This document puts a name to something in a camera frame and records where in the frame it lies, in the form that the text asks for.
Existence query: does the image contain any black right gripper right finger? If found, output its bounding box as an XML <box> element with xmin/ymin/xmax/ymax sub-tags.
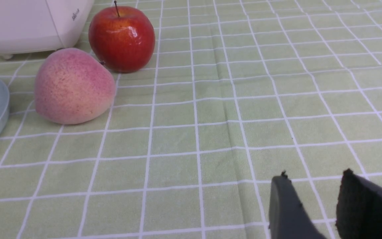
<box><xmin>336</xmin><ymin>169</ymin><xmax>382</xmax><ymax>239</ymax></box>

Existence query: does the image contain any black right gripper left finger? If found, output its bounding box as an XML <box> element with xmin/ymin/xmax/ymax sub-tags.
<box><xmin>268</xmin><ymin>171</ymin><xmax>325</xmax><ymax>239</ymax></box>

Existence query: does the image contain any green checkered tablecloth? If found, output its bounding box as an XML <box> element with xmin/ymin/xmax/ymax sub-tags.
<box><xmin>0</xmin><ymin>0</ymin><xmax>382</xmax><ymax>239</ymax></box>

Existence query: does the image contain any red apple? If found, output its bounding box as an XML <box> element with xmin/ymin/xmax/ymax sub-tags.
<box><xmin>88</xmin><ymin>4</ymin><xmax>155</xmax><ymax>73</ymax></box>

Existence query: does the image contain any pink peach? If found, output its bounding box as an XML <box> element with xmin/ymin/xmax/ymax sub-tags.
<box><xmin>34</xmin><ymin>47</ymin><xmax>117</xmax><ymax>124</ymax></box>

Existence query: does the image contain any white two-slot toaster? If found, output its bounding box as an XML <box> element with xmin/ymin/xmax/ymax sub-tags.
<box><xmin>0</xmin><ymin>0</ymin><xmax>94</xmax><ymax>59</ymax></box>

